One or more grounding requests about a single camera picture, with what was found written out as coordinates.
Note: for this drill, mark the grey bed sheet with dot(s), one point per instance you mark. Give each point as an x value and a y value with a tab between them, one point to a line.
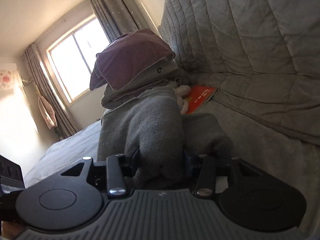
291	160

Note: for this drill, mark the window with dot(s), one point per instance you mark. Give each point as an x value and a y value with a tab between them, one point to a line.
73	55

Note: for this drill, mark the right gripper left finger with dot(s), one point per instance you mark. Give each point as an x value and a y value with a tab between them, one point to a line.
118	167

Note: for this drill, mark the hanging pink towel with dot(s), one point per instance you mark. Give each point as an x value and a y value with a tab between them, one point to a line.
47	112

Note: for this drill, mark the operator left hand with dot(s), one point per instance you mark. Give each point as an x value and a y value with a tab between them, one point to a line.
10	230

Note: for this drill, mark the orange red packet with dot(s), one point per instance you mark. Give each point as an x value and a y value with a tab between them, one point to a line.
198	96

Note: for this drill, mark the grey knit cat sweater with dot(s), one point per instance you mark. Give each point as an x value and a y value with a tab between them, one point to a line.
153	123

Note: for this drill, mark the right grey curtain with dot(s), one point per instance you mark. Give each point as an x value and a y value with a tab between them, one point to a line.
118	17

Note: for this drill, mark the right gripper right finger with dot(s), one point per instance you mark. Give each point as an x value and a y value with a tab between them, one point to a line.
200	174

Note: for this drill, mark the pink velvet pillow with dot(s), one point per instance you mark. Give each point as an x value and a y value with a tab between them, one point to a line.
126	57

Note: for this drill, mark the grey padded headboard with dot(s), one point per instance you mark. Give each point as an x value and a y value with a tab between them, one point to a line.
261	55

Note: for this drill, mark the left grey curtain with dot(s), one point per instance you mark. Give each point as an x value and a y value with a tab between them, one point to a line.
66	125

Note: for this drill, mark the white plush toy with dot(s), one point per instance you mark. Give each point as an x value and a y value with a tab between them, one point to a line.
181	94

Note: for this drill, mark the covered wall air conditioner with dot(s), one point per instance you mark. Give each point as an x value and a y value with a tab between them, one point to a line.
10	77

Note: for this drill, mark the grey curtain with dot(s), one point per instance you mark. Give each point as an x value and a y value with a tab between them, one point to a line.
118	17
66	125

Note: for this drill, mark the upper folded grey quilt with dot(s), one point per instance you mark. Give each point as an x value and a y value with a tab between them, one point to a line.
162	73

